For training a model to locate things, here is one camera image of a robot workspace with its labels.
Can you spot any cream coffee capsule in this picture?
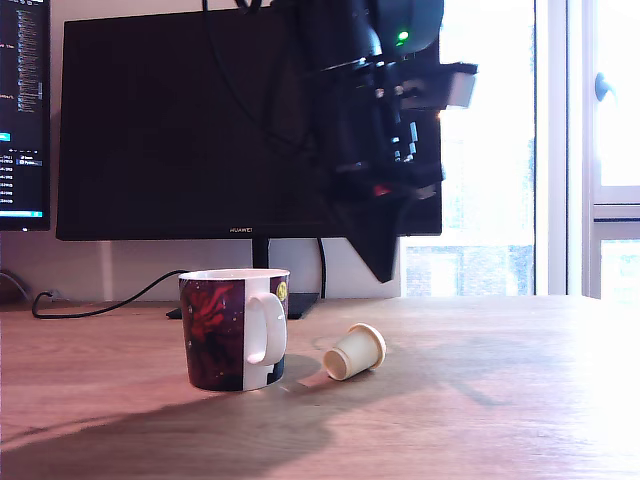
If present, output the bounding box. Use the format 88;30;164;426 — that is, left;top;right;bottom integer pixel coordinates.
322;322;388;383

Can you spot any dark red printed mug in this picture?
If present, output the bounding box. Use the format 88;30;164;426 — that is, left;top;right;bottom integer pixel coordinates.
177;268;292;393

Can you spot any large black computer monitor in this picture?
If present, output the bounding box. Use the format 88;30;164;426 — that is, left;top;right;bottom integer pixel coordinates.
56;4;444;321

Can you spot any lit computer screen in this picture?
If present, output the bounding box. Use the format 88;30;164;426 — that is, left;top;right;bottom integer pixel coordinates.
0;0;53;232

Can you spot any brown round object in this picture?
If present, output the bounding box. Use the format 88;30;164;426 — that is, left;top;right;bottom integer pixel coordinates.
0;274;26;304

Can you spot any black monitor power cord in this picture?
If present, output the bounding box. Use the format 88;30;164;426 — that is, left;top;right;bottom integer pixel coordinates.
317;237;329;300

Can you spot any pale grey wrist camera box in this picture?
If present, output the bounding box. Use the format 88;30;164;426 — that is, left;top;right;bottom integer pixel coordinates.
399;60;480;112

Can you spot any white window frame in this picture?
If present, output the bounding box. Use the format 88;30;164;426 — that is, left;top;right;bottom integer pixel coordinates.
533;0;640;301

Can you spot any window handle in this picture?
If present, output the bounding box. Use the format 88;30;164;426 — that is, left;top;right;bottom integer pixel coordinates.
593;72;621;109

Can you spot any black cable on table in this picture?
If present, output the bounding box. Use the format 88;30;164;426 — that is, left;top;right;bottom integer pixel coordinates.
31;269;191;320

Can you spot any thin grey cable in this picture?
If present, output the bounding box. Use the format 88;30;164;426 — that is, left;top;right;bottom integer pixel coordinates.
0;269;32;302

